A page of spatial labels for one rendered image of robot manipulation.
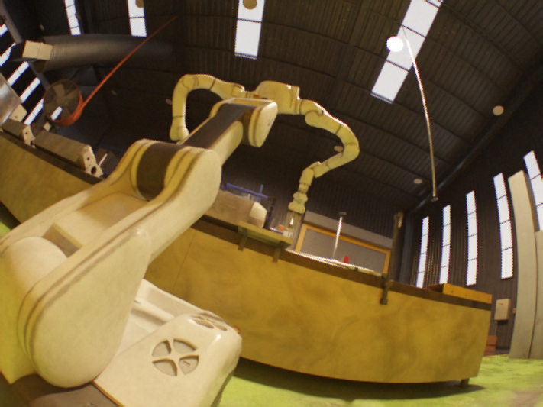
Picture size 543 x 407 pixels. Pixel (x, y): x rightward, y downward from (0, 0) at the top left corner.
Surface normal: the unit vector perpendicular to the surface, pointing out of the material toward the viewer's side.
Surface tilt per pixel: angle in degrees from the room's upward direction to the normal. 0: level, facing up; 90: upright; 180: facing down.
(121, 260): 87
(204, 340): 38
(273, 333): 90
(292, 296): 90
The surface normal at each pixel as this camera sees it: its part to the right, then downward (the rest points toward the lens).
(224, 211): 0.14, -0.51
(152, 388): 0.19, -0.95
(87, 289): 0.96, 0.18
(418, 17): -0.29, 0.79
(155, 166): -0.17, -0.16
